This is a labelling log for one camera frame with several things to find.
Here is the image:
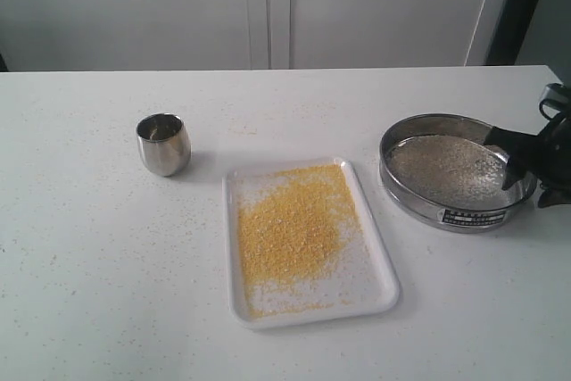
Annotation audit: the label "white square plastic tray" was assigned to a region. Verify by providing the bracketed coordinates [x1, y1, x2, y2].
[222, 157, 401, 330]

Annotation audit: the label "round steel mesh sieve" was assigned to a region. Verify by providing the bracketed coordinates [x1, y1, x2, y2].
[379, 113, 537, 233]

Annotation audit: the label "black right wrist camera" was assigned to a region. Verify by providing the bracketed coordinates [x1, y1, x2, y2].
[539, 83, 570, 111]

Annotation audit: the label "stainless steel cup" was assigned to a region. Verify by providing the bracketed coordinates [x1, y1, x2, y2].
[136, 113, 191, 178]

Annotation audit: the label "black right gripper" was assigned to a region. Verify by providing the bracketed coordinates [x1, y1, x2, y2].
[484, 112, 571, 208]

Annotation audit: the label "yellow grain mixture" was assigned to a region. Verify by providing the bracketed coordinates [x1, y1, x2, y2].
[387, 136, 509, 210]

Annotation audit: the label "fine yellow sieved grains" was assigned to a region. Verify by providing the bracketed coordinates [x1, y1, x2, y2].
[237, 163, 362, 319]

